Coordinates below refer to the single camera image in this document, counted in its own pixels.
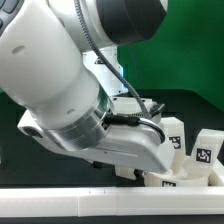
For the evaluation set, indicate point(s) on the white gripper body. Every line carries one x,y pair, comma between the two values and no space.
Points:
88,138

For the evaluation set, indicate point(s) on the white round stool seat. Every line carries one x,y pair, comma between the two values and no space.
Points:
172,179

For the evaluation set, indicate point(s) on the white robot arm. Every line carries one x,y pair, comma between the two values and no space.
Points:
67,110

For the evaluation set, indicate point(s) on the white sheet with tags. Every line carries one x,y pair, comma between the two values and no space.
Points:
133,105

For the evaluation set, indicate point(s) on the white front obstacle rail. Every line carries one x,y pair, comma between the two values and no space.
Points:
112,201

